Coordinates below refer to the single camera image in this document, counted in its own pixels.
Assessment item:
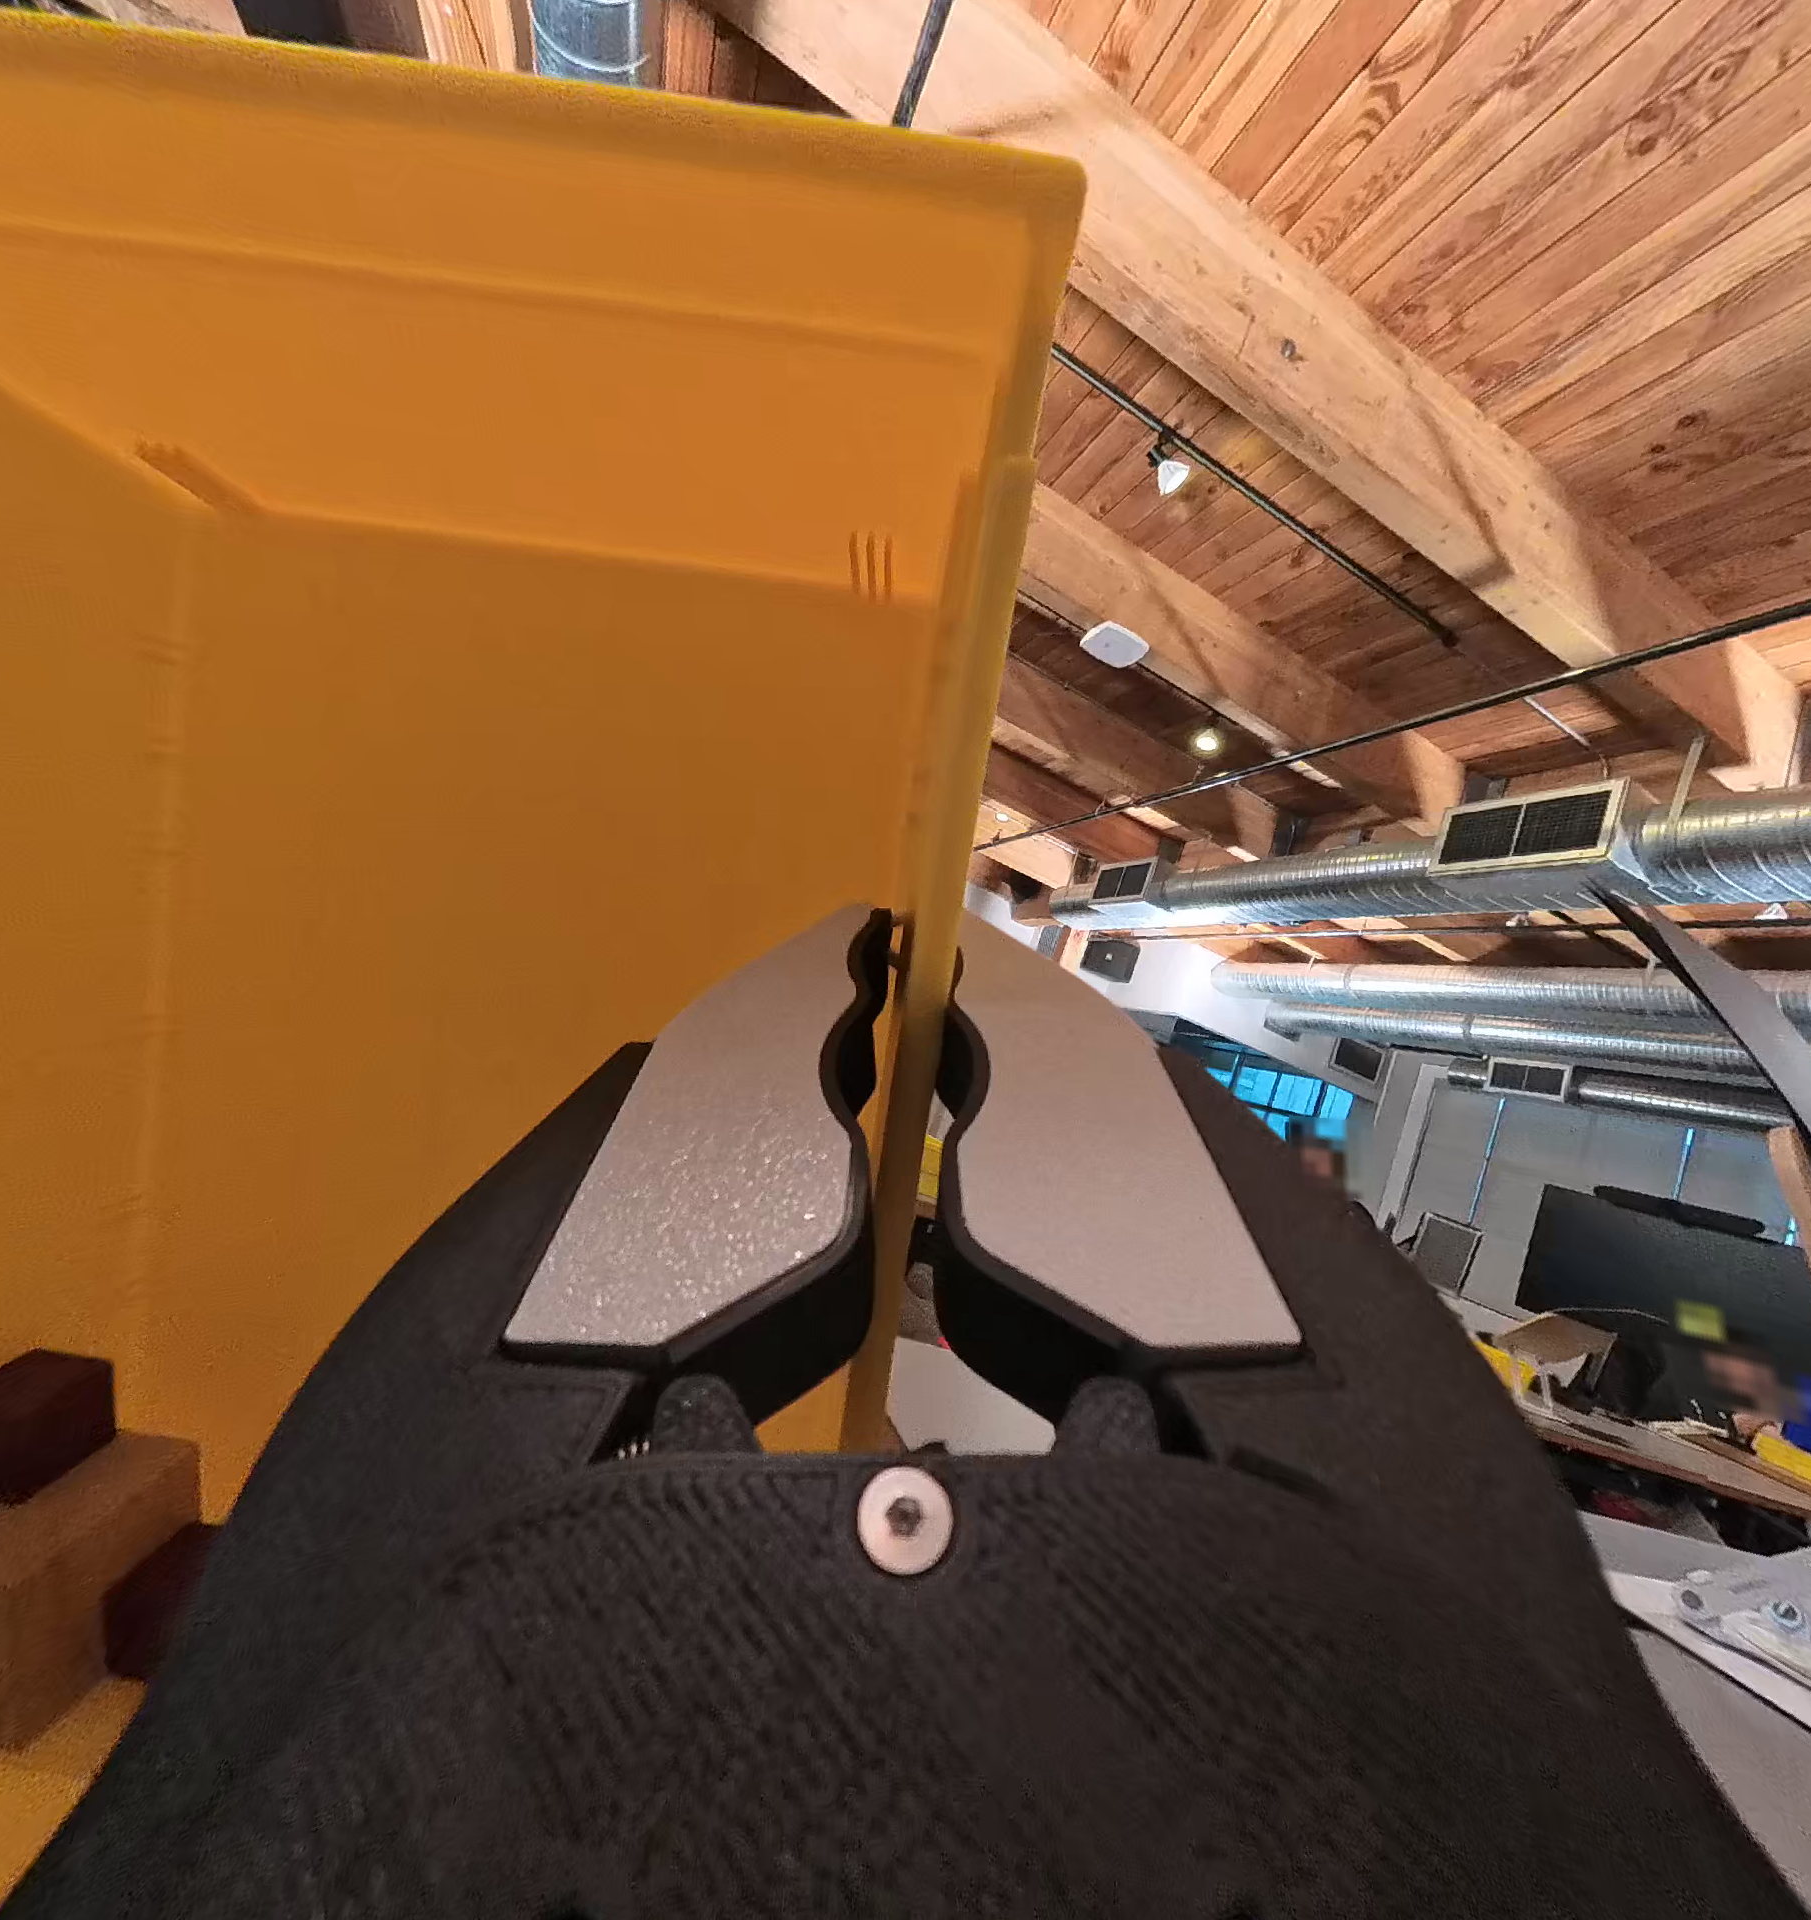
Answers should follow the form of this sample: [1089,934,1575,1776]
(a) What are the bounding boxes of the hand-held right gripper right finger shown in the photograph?
[932,913,1305,1424]

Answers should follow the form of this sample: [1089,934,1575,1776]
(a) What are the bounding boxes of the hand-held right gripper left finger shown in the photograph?
[503,905,895,1449]

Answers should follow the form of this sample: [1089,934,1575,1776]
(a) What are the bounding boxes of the yellow plastic box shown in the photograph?
[0,6,1087,1920]

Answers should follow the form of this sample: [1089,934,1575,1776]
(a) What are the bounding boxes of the pile of coloured wooden cubes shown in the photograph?
[0,1351,222,1749]

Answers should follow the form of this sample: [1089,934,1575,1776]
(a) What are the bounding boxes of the black monitor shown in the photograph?
[1517,1186,1811,1360]

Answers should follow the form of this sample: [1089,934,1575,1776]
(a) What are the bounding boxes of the duct vent grille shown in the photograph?
[1429,780,1630,875]

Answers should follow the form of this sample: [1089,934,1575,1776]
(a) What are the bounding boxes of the black flat strap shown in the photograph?
[1592,885,1811,1179]

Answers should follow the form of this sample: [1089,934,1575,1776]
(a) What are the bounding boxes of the track light rail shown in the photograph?
[1051,344,1462,650]

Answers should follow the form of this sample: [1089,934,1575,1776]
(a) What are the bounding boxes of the silver ventilation duct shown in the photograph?
[1047,772,1811,1128]

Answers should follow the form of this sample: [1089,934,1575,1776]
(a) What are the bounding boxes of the metal bracket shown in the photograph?
[1666,1543,1811,1670]

